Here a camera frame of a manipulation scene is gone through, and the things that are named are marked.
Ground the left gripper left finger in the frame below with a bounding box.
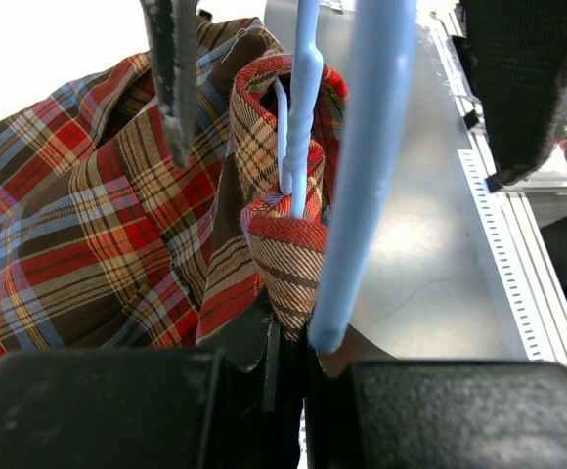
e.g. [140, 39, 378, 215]
[0, 312, 280, 468]

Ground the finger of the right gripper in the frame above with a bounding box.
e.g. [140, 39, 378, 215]
[140, 0, 197, 169]
[461, 1, 567, 192]

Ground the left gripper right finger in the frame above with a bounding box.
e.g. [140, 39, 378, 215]
[306, 329, 567, 468]

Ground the blue wire hanger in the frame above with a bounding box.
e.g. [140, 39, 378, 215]
[274, 1, 416, 353]

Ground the red brown plaid shirt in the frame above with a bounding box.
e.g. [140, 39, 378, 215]
[0, 19, 348, 358]

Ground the slotted grey cable duct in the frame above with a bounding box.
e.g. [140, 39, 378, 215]
[458, 149, 555, 362]

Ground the aluminium mounting rail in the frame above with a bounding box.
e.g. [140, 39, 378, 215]
[429, 9, 567, 362]

